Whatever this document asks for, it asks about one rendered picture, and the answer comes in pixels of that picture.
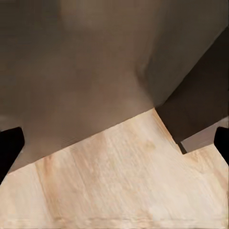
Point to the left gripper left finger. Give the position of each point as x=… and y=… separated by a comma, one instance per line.
x=11, y=143

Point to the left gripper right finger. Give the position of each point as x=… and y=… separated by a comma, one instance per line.
x=221, y=141

